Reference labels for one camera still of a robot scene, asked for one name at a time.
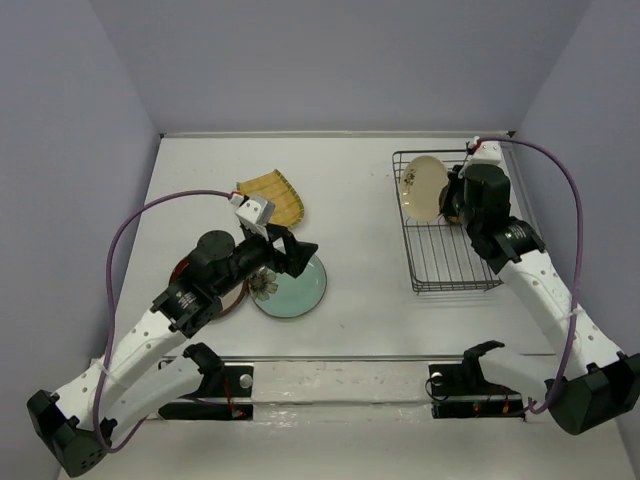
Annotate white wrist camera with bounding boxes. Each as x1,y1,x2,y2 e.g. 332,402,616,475
235,195,276,240
466,136,502,165

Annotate teal flower plate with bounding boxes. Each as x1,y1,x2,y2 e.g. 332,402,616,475
248,255,327,320

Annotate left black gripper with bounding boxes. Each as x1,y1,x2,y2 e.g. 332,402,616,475
214,222,318,297

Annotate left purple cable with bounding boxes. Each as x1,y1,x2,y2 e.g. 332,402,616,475
92,189,241,454

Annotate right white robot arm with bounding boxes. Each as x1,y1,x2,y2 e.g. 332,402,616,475
440,164,639,435

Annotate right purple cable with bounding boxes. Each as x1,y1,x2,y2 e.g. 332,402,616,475
469,137,585,415

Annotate black wire dish rack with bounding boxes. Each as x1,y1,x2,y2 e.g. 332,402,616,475
391,149,501,294

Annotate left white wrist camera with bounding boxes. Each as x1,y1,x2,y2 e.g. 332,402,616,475
235,195,276,240

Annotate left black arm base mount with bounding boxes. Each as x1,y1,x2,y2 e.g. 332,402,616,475
157,363,254,421

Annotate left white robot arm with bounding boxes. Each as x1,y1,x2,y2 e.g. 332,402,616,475
26,224,318,478

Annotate red rimmed pink plate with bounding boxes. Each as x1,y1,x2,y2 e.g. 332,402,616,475
169,257,248,320

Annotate cream round plate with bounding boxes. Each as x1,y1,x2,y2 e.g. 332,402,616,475
399,155,448,222

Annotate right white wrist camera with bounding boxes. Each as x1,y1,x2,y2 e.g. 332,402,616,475
466,136,502,165

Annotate bamboo pattern square plate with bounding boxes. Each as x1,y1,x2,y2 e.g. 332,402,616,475
236,169,305,228

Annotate purple cable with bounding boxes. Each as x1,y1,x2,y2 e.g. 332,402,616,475
469,137,585,415
92,189,241,454

